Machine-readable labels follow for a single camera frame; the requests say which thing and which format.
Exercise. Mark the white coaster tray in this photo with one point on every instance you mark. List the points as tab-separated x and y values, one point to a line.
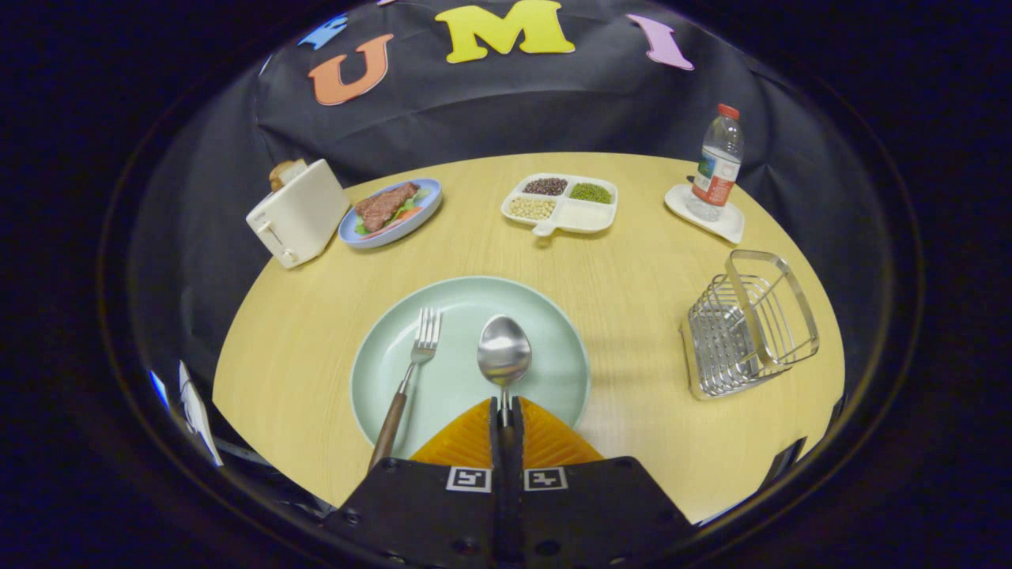
727	225

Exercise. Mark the brown steak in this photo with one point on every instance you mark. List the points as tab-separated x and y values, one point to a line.
383	207

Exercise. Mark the pile of yellow soybeans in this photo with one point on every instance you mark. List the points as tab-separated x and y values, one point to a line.
532	208

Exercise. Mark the pile of dark red beans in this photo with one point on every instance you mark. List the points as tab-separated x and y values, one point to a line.
545	186

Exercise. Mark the white divided dish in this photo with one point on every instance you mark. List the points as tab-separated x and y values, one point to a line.
581	217

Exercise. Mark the vegetable garnish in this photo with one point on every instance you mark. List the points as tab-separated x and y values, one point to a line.
409	210

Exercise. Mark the black backdrop cloth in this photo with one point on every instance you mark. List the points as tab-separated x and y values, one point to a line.
474	111

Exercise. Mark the clear plastic water bottle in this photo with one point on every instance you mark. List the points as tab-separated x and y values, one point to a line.
715	174

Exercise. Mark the pile of green beans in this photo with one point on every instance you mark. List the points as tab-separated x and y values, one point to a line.
591	193

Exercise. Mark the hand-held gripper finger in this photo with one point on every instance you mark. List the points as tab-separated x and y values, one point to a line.
496	442
515	442

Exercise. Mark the toasted bread slice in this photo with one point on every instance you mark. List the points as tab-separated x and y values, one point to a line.
286	172

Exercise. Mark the cream white toaster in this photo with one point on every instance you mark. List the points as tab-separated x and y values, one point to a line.
300	217

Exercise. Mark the blue plate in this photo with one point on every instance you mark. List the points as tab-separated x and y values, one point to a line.
419	217

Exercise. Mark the pale green plate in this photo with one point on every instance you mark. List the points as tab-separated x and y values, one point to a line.
458	379

